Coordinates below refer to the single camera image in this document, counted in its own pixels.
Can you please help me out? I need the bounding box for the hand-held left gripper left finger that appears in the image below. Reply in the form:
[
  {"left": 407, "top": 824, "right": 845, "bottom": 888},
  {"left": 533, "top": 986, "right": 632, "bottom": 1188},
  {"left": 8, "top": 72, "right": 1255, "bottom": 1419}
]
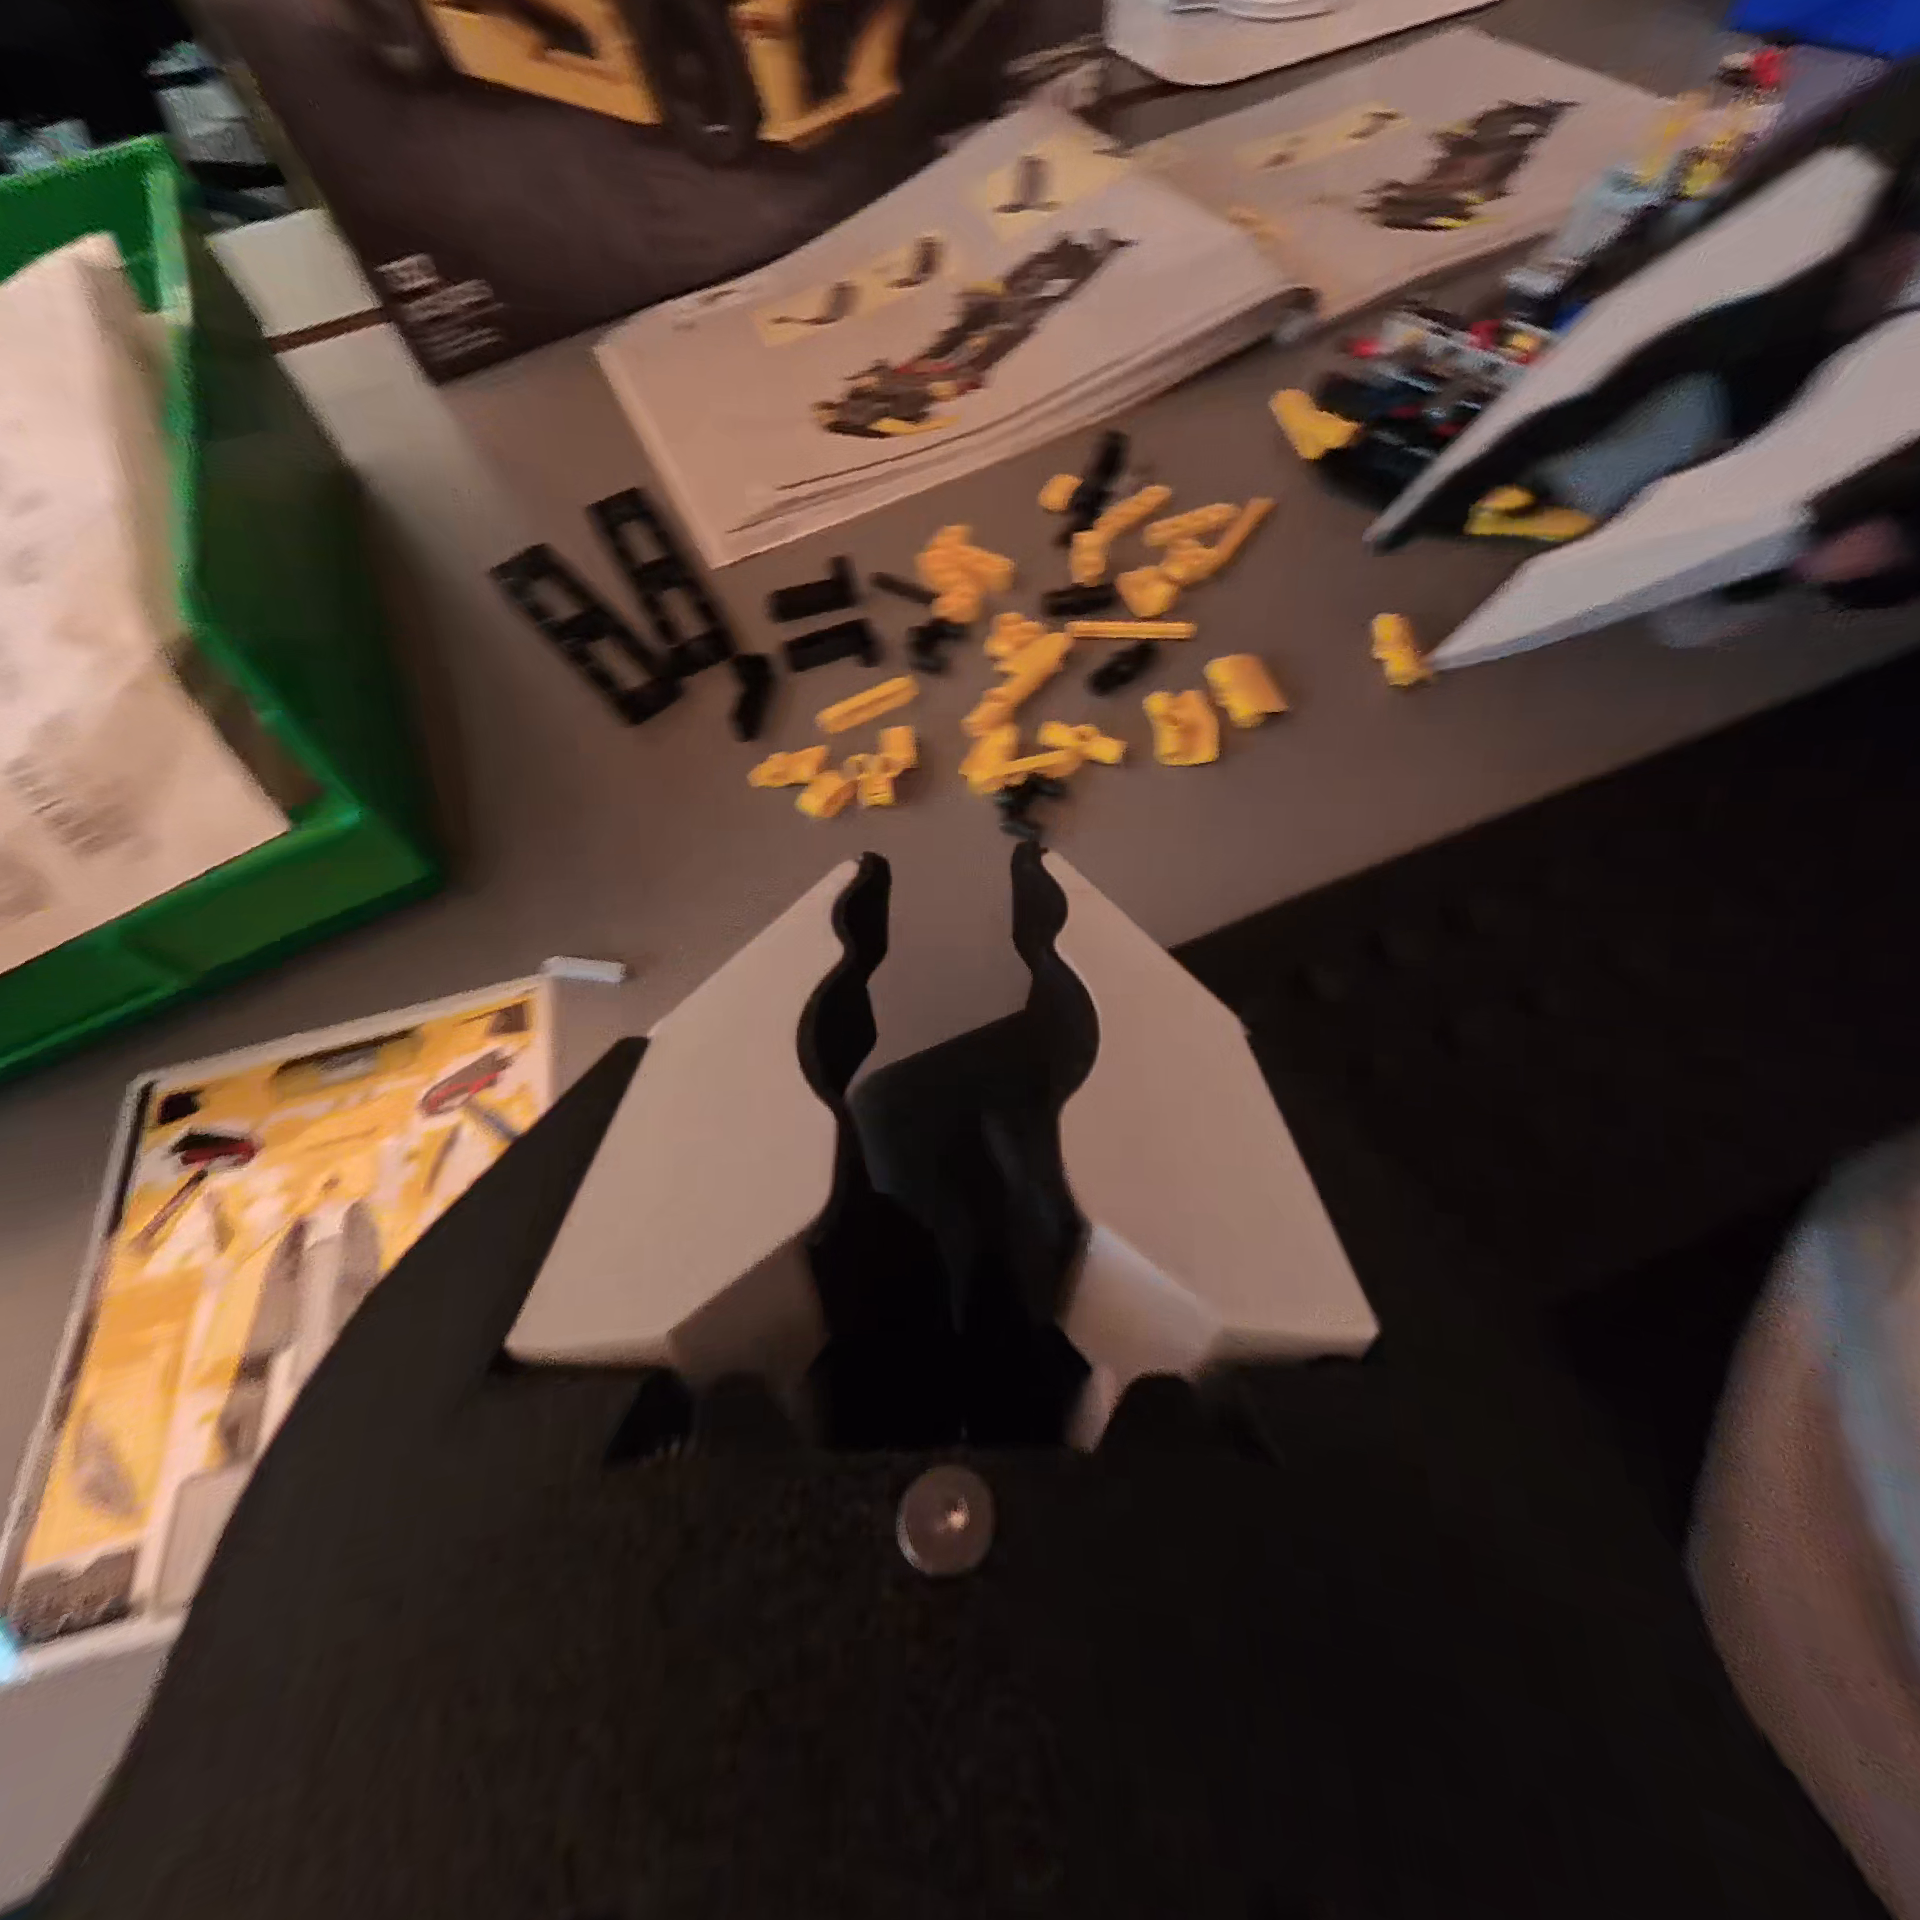
[{"left": 507, "top": 853, "right": 894, "bottom": 1375}]

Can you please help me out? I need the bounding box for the lego instruction booklet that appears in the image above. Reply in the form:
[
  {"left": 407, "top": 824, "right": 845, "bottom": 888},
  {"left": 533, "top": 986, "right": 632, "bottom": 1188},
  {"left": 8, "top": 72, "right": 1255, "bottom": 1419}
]
[{"left": 591, "top": 31, "right": 1696, "bottom": 572}]

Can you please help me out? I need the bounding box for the pile of yellow black lego pieces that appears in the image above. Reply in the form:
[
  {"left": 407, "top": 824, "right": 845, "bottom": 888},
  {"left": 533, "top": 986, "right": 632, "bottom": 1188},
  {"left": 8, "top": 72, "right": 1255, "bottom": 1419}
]
[{"left": 735, "top": 427, "right": 1292, "bottom": 842}]

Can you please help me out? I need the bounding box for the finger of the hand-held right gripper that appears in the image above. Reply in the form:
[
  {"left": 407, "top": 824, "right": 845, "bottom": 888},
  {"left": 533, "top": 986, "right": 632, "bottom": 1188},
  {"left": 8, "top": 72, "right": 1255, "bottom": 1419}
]
[
  {"left": 1424, "top": 307, "right": 1920, "bottom": 672},
  {"left": 1364, "top": 141, "right": 1894, "bottom": 548}
]

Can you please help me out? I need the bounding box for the green plastic bin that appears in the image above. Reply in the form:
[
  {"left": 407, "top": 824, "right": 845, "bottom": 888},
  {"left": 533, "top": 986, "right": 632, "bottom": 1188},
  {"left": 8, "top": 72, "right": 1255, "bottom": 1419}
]
[{"left": 0, "top": 136, "right": 443, "bottom": 1081}]

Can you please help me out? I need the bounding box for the yellow car lego box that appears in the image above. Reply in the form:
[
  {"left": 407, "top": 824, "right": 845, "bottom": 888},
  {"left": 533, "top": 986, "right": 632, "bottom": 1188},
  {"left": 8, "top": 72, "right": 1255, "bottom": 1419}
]
[{"left": 195, "top": 0, "right": 1112, "bottom": 384}]

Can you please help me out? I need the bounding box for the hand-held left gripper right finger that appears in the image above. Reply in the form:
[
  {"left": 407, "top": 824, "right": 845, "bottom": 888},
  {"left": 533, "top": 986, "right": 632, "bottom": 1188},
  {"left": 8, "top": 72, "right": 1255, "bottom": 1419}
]
[{"left": 1008, "top": 840, "right": 1379, "bottom": 1369}]

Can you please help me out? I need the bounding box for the wooden document stand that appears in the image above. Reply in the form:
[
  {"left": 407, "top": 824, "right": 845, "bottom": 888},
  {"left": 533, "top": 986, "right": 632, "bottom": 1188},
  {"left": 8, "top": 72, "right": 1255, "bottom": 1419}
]
[{"left": 1101, "top": 0, "right": 1502, "bottom": 87}]

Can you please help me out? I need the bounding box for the long black lego beam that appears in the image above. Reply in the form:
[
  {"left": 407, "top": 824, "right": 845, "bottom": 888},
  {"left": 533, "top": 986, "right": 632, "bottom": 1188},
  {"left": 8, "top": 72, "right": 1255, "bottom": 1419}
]
[
  {"left": 486, "top": 540, "right": 677, "bottom": 729},
  {"left": 584, "top": 487, "right": 741, "bottom": 677}
]

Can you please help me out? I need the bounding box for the printed card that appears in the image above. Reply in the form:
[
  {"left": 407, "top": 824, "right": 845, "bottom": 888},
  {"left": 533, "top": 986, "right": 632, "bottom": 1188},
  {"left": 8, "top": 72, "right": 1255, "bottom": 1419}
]
[{"left": 0, "top": 977, "right": 559, "bottom": 1685}]

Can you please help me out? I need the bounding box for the lego car chassis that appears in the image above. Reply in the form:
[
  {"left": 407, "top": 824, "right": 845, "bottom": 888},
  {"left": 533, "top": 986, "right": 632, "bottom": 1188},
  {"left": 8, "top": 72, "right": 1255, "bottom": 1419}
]
[{"left": 1304, "top": 45, "right": 1800, "bottom": 519}]

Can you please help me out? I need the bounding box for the flat white paper bag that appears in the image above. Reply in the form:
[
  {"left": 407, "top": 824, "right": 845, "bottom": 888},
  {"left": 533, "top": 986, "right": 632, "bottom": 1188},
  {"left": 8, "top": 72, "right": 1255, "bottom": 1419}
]
[{"left": 0, "top": 231, "right": 295, "bottom": 977}]

